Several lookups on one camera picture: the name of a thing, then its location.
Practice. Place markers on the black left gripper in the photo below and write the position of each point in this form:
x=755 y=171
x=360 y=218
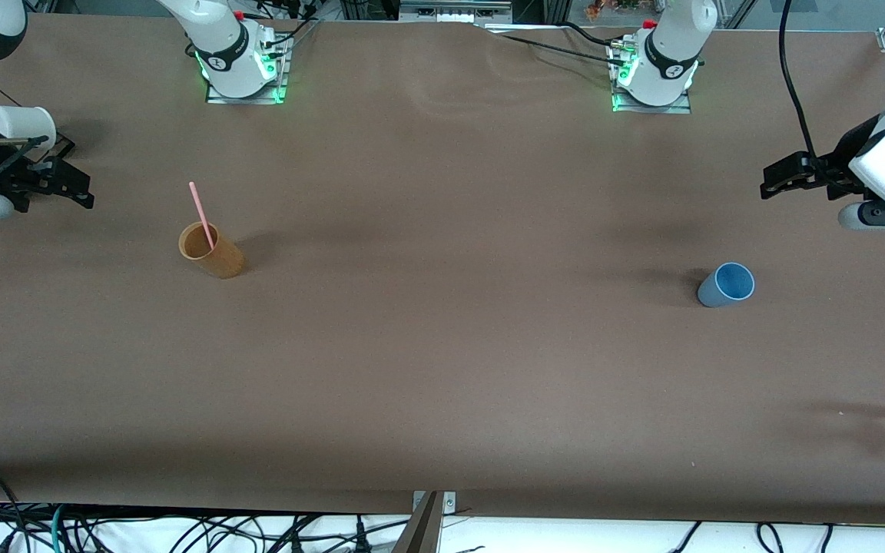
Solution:
x=840 y=157

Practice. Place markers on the pink chopstick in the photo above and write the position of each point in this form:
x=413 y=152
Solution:
x=198 y=203

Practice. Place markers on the blue cup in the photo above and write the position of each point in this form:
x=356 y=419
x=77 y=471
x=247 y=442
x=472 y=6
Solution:
x=719 y=292

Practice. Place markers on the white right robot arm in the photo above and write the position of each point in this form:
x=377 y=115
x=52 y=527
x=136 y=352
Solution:
x=227 y=46

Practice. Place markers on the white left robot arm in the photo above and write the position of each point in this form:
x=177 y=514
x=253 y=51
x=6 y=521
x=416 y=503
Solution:
x=669 y=54

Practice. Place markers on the white cylinder cup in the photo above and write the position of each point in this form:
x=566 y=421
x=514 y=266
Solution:
x=24 y=123

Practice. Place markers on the wooden cup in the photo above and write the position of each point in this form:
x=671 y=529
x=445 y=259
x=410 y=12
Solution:
x=227 y=261

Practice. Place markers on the orange background clutter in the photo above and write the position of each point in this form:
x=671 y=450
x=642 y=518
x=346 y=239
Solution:
x=611 y=8

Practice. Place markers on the grey power strip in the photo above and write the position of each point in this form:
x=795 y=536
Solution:
x=454 y=11

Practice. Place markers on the dark pole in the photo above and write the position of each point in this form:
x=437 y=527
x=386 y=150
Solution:
x=419 y=534

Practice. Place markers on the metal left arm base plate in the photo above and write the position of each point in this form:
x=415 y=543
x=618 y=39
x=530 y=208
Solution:
x=677 y=109

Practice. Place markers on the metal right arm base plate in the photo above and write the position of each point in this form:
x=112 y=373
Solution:
x=282 y=84

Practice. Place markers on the metal table edge bracket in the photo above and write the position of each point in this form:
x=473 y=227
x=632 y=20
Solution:
x=450 y=503

